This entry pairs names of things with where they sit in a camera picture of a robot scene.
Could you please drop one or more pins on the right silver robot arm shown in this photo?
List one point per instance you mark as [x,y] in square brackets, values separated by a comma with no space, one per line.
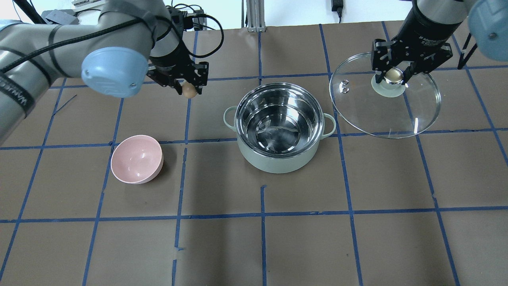
[422,38]

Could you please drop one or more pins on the pink bowl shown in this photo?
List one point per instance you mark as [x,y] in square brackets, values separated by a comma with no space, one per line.
[137,160]

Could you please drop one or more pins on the white electric pot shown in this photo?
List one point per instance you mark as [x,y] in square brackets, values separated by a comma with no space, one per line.
[279,126]

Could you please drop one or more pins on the brown paper table mat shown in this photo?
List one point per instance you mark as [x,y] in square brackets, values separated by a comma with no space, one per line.
[426,210]

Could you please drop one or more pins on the glass pot lid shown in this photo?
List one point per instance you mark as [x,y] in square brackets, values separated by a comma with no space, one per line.
[391,108]

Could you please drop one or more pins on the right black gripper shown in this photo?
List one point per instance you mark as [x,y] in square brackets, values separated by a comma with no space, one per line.
[425,28]

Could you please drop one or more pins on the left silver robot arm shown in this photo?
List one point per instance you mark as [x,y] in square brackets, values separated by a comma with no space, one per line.
[132,39]

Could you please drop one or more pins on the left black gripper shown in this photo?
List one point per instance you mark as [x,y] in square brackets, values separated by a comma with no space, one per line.
[171,60]

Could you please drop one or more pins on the brown egg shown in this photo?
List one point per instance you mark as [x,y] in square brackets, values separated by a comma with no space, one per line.
[189,90]

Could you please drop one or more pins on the aluminium frame post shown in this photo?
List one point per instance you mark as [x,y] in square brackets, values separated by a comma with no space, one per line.
[255,14]

